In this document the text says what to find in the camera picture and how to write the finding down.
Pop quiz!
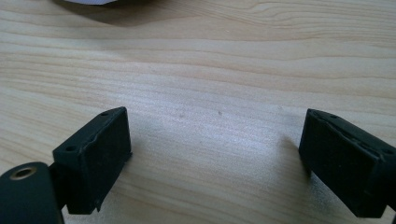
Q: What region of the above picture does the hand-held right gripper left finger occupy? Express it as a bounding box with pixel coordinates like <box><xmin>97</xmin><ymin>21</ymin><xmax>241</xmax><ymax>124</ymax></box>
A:
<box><xmin>49</xmin><ymin>106</ymin><xmax>133</xmax><ymax>216</ymax></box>

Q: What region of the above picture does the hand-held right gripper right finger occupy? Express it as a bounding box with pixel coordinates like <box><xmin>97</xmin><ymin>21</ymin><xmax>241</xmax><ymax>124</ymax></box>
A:
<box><xmin>298</xmin><ymin>108</ymin><xmax>396</xmax><ymax>218</ymax></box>

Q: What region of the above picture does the white round object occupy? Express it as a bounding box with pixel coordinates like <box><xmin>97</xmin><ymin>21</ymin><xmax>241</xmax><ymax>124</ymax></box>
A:
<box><xmin>64</xmin><ymin>0</ymin><xmax>119</xmax><ymax>6</ymax></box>

